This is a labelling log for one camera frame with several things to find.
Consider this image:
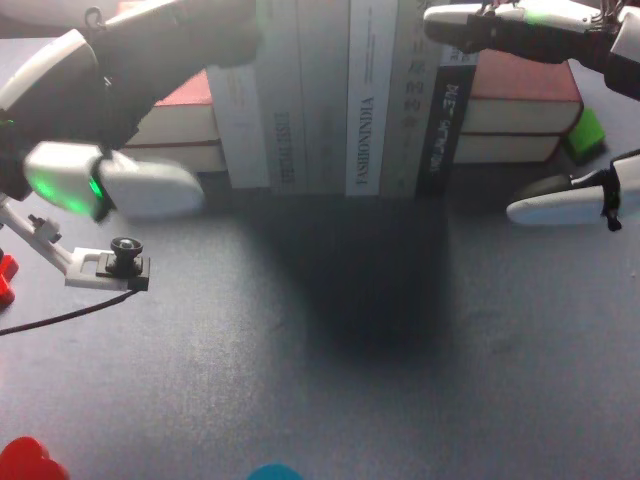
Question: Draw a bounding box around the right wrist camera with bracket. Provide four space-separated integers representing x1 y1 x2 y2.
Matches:
0 192 152 294

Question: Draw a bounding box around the black DUET book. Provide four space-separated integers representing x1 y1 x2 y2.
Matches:
414 42 479 197

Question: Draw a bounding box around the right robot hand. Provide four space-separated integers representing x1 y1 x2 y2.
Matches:
0 0 262 225

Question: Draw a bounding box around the red heart block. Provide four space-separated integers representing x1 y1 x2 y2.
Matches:
0 436 71 480

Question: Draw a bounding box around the red cross block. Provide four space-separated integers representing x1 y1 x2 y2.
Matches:
0 254 20 311

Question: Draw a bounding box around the grey table cloth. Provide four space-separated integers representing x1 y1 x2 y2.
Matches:
0 37 640 480

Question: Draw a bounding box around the grey book dark vertical title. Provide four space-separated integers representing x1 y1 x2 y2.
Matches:
253 0 309 195

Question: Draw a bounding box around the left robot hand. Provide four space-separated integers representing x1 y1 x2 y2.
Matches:
422 0 640 232

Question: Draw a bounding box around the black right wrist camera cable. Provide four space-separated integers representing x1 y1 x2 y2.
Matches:
0 287 144 337

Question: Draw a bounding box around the green block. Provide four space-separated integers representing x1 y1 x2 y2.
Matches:
559 107 607 165

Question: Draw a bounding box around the white FASHIONINDIA book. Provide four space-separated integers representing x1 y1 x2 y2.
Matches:
344 0 400 198

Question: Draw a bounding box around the blue disc block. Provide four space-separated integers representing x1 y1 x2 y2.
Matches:
247 462 304 480

